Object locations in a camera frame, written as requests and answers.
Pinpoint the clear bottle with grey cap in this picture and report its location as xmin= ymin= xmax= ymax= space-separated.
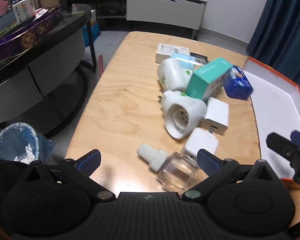
xmin=137 ymin=143 xmax=199 ymax=193

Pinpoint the white printed carton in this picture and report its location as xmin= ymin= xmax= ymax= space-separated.
xmin=12 ymin=0 xmax=37 ymax=23

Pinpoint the black power adapter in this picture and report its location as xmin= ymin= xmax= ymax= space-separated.
xmin=189 ymin=52 xmax=209 ymax=65

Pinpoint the blue plastic bag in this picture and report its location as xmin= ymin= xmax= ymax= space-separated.
xmin=82 ymin=21 xmax=101 ymax=47

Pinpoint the dark blue curtain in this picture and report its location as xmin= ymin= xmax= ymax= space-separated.
xmin=246 ymin=0 xmax=300 ymax=73

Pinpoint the orange-edged white box tray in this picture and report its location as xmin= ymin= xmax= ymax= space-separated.
xmin=243 ymin=56 xmax=300 ymax=181

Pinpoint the white cabinet panel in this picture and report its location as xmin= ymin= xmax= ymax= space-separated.
xmin=126 ymin=0 xmax=206 ymax=40

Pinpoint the white charger cube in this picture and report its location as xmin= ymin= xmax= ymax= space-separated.
xmin=181 ymin=127 xmax=219 ymax=160
xmin=199 ymin=97 xmax=230 ymax=136

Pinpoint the blue waste bin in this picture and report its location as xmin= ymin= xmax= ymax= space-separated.
xmin=0 ymin=122 xmax=56 ymax=165

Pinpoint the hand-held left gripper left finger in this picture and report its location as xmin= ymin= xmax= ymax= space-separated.
xmin=22 ymin=149 xmax=116 ymax=202

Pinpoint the purple patterned box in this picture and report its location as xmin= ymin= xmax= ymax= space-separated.
xmin=0 ymin=5 xmax=64 ymax=64

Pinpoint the black tablet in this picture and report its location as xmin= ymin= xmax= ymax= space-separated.
xmin=58 ymin=0 xmax=73 ymax=13

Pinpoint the black round desk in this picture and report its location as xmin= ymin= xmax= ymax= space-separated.
xmin=0 ymin=4 xmax=96 ymax=131

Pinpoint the blue tissue pack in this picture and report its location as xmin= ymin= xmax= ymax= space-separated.
xmin=223 ymin=65 xmax=254 ymax=101

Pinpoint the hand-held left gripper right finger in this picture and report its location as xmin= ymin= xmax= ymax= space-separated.
xmin=181 ymin=149 xmax=282 ymax=202

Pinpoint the white adapter box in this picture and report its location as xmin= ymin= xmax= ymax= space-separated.
xmin=156 ymin=43 xmax=191 ymax=63

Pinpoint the white plug-in repellent heater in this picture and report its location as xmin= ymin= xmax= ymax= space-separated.
xmin=157 ymin=58 xmax=194 ymax=92
xmin=160 ymin=90 xmax=207 ymax=140

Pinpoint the teal cardboard box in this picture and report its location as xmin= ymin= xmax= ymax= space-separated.
xmin=184 ymin=57 xmax=234 ymax=101

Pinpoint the light blue lidded jar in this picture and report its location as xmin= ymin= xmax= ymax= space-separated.
xmin=169 ymin=52 xmax=197 ymax=69

